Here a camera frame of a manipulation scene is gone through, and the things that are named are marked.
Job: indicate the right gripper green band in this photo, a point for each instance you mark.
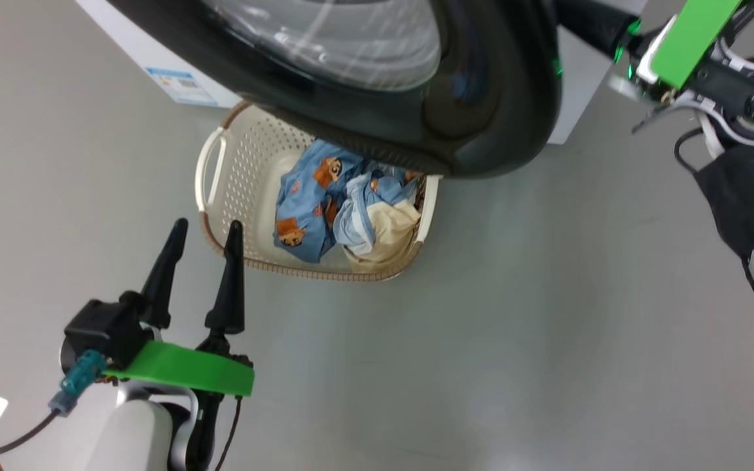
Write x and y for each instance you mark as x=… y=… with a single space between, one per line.
x=694 y=36

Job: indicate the light blue white garment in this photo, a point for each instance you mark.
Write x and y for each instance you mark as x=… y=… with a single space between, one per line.
x=353 y=219

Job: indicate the cream perforated laundry basket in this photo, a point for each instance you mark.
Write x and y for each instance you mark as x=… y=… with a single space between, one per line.
x=246 y=170

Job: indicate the blue cartoon print garment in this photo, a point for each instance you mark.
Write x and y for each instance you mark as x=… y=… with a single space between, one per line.
x=305 y=196

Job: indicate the dark round washing machine door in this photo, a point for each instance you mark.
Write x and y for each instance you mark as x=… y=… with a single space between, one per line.
x=482 y=98

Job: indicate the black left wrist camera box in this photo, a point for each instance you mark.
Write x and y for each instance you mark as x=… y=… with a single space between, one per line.
x=103 y=330

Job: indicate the blue white energy label sticker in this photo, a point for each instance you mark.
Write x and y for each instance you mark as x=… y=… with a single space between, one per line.
x=182 y=86

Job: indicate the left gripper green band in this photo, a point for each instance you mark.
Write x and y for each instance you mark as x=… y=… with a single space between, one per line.
x=180 y=369

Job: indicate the white washing machine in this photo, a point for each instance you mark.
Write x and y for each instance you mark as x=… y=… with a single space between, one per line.
x=128 y=46

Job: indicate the cream garment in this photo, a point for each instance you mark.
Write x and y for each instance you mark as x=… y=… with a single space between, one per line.
x=391 y=230

